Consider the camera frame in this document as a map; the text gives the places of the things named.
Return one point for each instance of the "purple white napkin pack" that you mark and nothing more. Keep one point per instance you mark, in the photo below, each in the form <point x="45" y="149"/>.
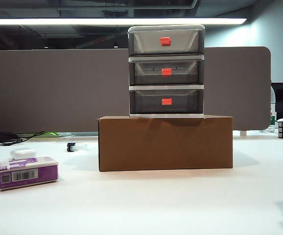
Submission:
<point x="46" y="175"/>

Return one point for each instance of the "clear drawer with black line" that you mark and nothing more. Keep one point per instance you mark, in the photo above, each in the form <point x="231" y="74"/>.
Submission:
<point x="146" y="78"/>

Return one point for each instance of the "clear drawer, white inside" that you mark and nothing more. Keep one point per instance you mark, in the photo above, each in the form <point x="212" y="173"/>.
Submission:
<point x="146" y="44"/>

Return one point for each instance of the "brown cardboard box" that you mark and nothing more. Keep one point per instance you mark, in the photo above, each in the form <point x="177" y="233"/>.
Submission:
<point x="165" y="144"/>

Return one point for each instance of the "small black blue clip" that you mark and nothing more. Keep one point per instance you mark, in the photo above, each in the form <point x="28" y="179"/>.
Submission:
<point x="70" y="147"/>

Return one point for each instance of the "flat green item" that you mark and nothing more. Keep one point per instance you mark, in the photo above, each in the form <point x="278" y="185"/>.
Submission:
<point x="50" y="134"/>

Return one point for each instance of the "grey-brown desk partition panel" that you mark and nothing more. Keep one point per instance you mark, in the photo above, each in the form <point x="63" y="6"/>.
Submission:
<point x="46" y="90"/>

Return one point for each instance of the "long white ceiling light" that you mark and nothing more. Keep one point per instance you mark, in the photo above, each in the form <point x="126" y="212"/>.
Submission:
<point x="107" y="21"/>

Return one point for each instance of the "white earbud case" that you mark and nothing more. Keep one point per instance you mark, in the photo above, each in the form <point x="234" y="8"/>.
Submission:
<point x="21" y="153"/>

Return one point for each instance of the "clear bottle, green label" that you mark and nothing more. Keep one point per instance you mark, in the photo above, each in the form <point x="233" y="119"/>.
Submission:
<point x="272" y="120"/>

